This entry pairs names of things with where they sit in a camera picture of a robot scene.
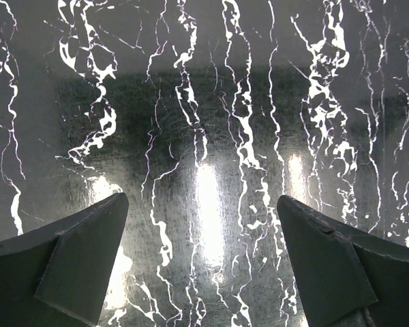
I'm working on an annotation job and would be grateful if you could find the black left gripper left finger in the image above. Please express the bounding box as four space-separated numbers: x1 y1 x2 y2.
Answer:
0 193 129 326

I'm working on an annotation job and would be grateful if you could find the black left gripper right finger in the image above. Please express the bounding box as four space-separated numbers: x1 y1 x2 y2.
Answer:
277 196 409 326

